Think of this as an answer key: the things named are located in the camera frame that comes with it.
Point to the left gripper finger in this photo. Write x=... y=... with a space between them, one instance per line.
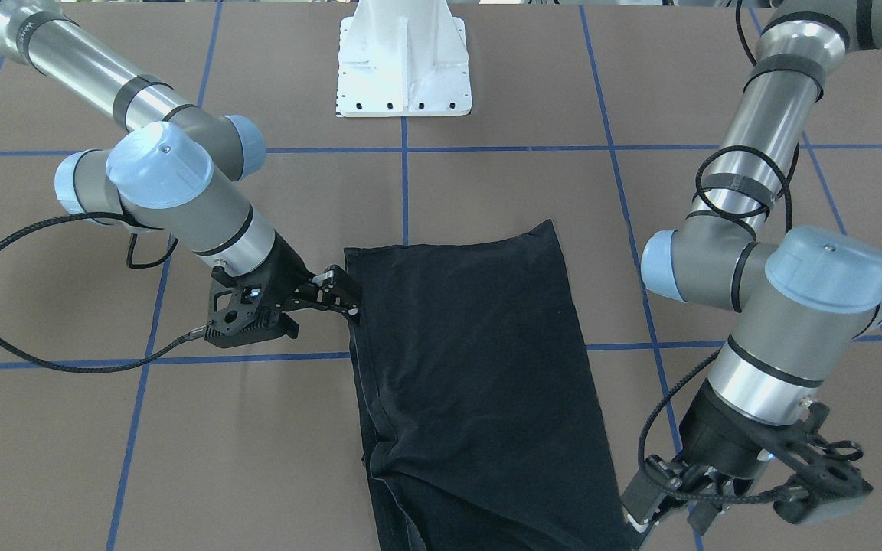
x=645 y=503
x=704 y=513

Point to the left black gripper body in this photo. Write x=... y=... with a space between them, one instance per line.
x=724 y=438

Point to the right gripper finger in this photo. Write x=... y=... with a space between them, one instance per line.
x=334 y=284
x=333 y=303

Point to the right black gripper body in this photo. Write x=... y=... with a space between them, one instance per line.
x=286 y=272

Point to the black graphic t-shirt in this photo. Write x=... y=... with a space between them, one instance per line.
x=479 y=416

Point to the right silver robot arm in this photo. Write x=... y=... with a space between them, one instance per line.
x=175 y=170

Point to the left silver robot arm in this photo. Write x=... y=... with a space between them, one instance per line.
x=800 y=302

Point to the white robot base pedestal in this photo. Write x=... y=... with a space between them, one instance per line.
x=403 y=58

